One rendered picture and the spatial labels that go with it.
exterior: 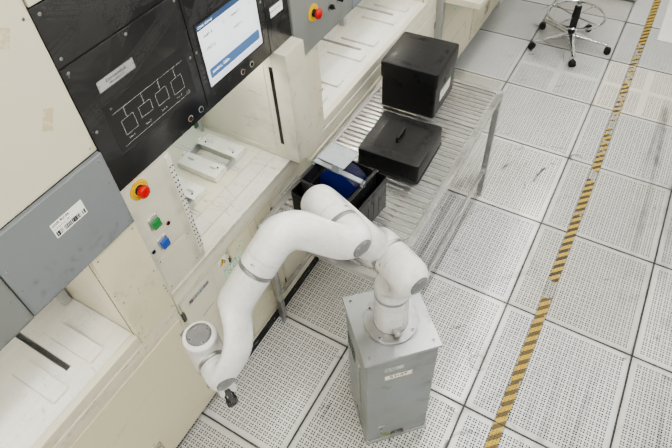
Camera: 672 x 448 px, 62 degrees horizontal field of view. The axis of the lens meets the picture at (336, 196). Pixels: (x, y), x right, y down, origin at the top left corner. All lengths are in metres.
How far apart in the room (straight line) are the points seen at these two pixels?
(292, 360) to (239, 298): 1.52
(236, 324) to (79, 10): 0.79
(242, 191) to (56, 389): 0.95
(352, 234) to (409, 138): 1.25
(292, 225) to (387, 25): 2.11
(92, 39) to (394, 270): 0.99
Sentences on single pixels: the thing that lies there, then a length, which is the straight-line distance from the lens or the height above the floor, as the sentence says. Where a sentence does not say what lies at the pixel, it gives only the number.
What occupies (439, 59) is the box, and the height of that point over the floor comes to 1.01.
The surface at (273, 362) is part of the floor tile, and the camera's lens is 2.81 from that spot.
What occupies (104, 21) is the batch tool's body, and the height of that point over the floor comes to 1.84.
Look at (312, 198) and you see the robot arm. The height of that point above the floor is 1.50.
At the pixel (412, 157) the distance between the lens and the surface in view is 2.38.
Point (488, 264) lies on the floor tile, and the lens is 3.13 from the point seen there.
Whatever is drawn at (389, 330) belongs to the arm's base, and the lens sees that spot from 1.94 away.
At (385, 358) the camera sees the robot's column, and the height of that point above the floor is 0.76.
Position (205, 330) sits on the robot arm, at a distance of 1.39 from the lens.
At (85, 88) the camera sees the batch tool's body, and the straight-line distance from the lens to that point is 1.47.
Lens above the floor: 2.50
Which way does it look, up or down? 48 degrees down
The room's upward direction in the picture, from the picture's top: 4 degrees counter-clockwise
